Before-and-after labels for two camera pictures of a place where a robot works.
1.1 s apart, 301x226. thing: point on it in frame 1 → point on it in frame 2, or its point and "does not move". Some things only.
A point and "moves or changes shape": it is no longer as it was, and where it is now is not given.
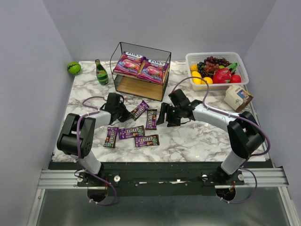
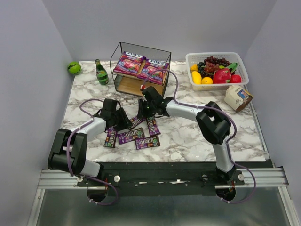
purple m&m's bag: x=138 y=110 moves or changes shape
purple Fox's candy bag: x=153 y=71 does not move
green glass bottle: x=101 y=73 does not move
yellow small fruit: x=194 y=67 does not move
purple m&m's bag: x=148 y=140 does not move
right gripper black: x=169 y=115 → x=144 y=107
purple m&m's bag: x=129 y=132 moves or changes shape
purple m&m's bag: x=151 y=119 moves or changes shape
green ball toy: x=74 y=68 does not move
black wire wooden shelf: x=140 y=71 does not move
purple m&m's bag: x=111 y=137 does not move
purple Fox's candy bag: x=129 y=63 does not move
